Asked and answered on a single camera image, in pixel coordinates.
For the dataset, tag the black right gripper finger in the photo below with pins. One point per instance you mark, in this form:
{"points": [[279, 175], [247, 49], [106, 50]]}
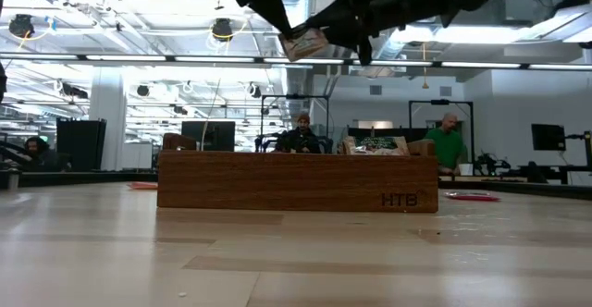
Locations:
{"points": [[333, 13], [349, 34]]}

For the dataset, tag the green white snack packet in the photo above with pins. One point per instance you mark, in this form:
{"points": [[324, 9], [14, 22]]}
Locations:
{"points": [[381, 142]]}

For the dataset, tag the wooden tea box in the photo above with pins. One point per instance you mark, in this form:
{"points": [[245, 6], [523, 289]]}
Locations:
{"points": [[277, 182]]}

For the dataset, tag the red tea packet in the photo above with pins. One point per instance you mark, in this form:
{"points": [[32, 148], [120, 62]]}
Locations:
{"points": [[472, 197]]}

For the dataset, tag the black background robot arm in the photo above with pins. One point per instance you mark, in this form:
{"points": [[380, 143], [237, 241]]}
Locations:
{"points": [[490, 163]]}

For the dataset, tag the orange tea packet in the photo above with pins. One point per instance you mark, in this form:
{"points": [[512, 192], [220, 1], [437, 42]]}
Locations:
{"points": [[142, 185]]}

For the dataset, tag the hanging black spotlight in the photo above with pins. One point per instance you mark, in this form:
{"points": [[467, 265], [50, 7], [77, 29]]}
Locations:
{"points": [[20, 26], [222, 29]]}

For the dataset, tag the long light strip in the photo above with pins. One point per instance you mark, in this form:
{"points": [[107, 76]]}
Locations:
{"points": [[208, 58]]}

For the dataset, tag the yellow hanging pendant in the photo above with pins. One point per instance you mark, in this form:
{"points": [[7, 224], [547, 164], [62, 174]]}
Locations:
{"points": [[424, 84]]}

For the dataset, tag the person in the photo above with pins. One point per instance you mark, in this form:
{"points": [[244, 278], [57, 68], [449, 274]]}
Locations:
{"points": [[300, 138], [446, 145], [39, 155]]}

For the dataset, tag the white cup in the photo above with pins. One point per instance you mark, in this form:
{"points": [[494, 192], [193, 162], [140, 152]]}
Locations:
{"points": [[464, 169]]}

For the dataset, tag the white pillar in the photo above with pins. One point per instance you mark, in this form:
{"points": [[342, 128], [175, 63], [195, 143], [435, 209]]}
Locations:
{"points": [[107, 122]]}

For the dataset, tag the small black monitor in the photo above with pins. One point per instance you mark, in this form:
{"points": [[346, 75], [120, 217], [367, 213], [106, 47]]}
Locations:
{"points": [[548, 137]]}

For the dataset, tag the black partition panel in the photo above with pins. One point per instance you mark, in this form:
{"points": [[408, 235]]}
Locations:
{"points": [[81, 145]]}

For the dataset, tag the black desk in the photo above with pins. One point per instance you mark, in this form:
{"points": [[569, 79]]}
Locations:
{"points": [[555, 170]]}

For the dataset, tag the small grey cylinder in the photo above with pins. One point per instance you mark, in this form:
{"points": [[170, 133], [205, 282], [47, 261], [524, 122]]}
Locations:
{"points": [[13, 180]]}

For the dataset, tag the slanted silver ventilation duct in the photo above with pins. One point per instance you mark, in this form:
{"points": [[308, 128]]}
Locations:
{"points": [[393, 48]]}

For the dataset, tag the black rig frame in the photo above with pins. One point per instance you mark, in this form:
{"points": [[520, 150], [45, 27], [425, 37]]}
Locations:
{"points": [[296, 96], [439, 102]]}

